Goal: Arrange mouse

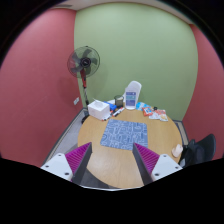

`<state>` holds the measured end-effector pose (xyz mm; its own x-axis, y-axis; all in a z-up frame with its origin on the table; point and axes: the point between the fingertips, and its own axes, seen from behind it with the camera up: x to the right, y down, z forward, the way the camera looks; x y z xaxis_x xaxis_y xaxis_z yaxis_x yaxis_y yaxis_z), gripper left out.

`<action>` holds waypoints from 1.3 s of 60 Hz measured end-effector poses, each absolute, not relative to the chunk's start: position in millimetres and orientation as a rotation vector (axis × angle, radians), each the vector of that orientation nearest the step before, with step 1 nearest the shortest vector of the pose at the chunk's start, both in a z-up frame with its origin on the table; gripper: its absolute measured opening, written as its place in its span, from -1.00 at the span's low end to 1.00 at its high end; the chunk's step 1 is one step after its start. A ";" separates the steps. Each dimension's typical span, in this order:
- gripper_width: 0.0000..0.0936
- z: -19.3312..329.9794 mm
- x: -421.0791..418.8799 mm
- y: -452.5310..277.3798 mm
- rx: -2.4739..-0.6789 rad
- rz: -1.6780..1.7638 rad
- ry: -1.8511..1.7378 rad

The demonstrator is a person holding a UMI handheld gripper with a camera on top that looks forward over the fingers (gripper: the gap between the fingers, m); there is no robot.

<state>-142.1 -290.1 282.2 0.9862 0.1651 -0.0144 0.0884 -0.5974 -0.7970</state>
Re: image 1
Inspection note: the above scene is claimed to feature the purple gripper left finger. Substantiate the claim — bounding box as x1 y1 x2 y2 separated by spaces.
42 142 92 185

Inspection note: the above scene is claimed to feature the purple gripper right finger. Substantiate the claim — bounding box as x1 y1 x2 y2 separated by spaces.
132 143 182 185

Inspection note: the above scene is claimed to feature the blue patterned mouse pad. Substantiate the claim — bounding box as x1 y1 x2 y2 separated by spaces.
100 119 148 150

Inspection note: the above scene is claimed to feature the black office chair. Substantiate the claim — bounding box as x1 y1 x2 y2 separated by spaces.
178 134 216 168

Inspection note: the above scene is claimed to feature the white orange snack packet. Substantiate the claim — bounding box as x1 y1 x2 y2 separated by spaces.
149 110 168 121

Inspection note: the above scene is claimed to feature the red snack packet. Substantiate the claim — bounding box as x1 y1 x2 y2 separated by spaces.
143 107 153 116

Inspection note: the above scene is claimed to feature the blue snack packet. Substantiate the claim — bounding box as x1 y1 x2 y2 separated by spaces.
136 102 149 111

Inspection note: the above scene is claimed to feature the white tissue box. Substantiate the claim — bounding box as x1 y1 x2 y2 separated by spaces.
88 100 110 120

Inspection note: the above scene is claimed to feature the black and white marker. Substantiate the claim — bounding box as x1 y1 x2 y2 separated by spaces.
112 107 125 117

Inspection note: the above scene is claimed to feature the blue packet behind tissue box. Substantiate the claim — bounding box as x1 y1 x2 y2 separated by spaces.
104 101 117 111

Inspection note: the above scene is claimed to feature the white chair with blue sign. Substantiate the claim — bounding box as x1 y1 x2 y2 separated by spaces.
125 81 142 110

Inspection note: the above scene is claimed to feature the dark green cup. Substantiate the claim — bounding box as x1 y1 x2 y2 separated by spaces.
114 95 124 108

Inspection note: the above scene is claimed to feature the black and red standing fan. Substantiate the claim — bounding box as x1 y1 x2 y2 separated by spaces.
66 45 101 125

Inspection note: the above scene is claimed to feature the white wall socket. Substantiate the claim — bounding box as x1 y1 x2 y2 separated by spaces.
73 97 80 105

